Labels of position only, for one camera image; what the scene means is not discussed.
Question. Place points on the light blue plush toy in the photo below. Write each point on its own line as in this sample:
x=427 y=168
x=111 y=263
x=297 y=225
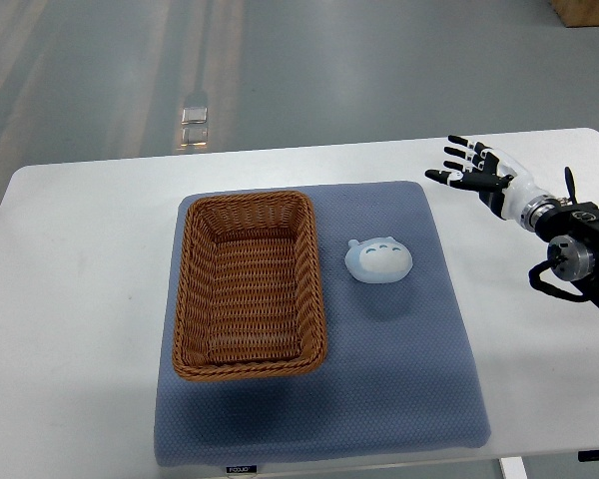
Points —
x=378 y=260

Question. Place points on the white table leg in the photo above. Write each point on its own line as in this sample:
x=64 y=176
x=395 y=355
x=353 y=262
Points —
x=512 y=468

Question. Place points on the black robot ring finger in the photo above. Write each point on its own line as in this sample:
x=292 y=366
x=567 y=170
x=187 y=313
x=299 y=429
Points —
x=466 y=143

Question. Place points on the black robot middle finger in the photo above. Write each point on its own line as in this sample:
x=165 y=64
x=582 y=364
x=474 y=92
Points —
x=463 y=154

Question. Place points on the metal floor outlet plate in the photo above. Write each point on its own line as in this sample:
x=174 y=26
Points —
x=194 y=127

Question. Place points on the brown cardboard box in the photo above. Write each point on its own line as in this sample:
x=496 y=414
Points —
x=577 y=13

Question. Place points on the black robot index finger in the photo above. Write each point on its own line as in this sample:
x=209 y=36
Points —
x=460 y=166

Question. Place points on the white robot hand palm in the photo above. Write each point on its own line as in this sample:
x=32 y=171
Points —
x=521 y=197

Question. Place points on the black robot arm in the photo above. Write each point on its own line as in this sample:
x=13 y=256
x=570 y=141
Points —
x=571 y=229

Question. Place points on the blue quilted cushion mat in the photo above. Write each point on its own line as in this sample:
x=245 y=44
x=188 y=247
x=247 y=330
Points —
x=399 y=374

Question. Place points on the black table control panel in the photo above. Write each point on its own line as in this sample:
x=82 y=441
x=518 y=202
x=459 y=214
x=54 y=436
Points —
x=588 y=456

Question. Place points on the brown wicker basket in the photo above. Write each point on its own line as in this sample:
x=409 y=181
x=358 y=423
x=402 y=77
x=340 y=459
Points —
x=249 y=299

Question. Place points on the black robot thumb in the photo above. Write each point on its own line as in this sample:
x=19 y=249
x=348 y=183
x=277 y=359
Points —
x=454 y=179

